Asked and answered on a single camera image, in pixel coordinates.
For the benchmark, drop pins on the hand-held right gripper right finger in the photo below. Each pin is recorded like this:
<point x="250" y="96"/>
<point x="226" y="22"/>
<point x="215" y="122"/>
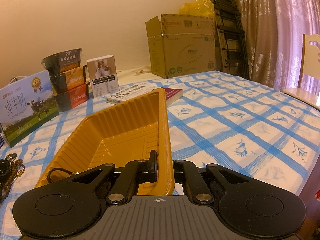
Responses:
<point x="182" y="170"/>

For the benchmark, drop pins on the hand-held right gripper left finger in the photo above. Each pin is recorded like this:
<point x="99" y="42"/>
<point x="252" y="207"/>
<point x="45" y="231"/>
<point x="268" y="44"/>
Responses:
<point x="152" y="162"/>

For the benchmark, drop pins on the orange plastic tray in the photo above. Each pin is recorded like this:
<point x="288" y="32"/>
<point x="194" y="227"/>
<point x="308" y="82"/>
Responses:
<point x="112" y="130"/>

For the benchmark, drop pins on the blue checkered tablecloth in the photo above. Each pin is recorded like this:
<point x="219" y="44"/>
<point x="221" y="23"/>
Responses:
<point x="225" y="130"/>

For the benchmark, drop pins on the white and maroon book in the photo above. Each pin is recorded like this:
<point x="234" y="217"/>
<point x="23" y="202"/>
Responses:
<point x="125" y="93"/>

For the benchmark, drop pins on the small white product box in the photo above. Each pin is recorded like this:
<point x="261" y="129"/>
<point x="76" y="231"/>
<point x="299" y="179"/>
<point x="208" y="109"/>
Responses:
<point x="102" y="77"/>

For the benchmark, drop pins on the red instant rice bowl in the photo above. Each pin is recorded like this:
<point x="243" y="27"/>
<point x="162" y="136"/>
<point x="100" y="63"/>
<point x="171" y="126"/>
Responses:
<point x="72" y="97"/>

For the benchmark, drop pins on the orange instant rice bowl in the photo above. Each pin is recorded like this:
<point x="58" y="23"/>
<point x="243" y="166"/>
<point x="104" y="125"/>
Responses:
<point x="70" y="78"/>

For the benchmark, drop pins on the large open cardboard box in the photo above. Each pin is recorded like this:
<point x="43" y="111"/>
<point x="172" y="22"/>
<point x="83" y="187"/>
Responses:
<point x="182" y="47"/>

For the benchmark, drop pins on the black instant rice bowl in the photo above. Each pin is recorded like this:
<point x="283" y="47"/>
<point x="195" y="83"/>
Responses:
<point x="62" y="60"/>

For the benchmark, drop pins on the light blue milk carton box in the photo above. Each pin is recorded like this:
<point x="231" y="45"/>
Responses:
<point x="27" y="107"/>

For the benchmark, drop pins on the black folding ladder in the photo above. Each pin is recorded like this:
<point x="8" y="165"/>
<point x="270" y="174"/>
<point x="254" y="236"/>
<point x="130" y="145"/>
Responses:
<point x="230" y="35"/>

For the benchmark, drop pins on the blue cartoon milk carton box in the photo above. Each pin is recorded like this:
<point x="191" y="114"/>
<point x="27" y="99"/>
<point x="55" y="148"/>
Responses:
<point x="1" y="141"/>

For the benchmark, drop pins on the yellow plastic bag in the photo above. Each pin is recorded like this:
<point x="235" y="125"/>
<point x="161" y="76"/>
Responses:
<point x="197" y="8"/>

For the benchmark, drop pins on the cream wooden chair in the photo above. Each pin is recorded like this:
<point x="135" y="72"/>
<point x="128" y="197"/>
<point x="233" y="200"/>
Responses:
<point x="310" y="62"/>

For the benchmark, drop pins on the patterned beige curtain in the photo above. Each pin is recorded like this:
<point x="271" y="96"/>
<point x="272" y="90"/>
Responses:
<point x="275" y="30"/>

